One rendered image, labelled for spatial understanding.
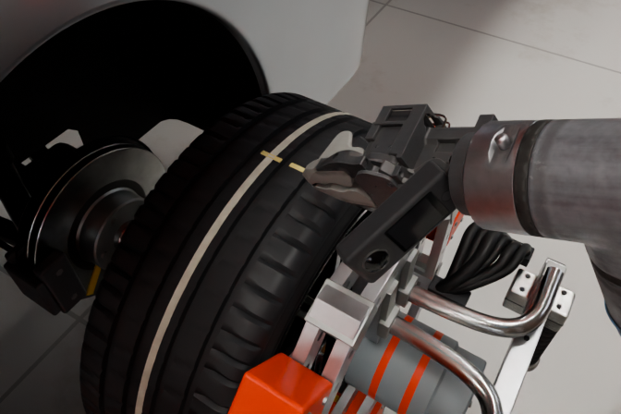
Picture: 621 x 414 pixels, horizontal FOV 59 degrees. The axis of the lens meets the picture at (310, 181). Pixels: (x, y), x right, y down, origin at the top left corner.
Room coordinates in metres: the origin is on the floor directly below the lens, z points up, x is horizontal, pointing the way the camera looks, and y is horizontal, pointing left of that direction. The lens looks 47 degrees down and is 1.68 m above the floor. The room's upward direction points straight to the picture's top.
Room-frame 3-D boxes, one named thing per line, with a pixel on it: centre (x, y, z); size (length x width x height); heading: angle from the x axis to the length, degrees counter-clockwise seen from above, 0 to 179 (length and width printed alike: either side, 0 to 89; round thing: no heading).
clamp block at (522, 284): (0.45, -0.36, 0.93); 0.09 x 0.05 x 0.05; 58
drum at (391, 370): (0.38, -0.15, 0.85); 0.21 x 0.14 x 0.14; 58
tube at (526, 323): (0.43, -0.25, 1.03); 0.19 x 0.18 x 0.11; 58
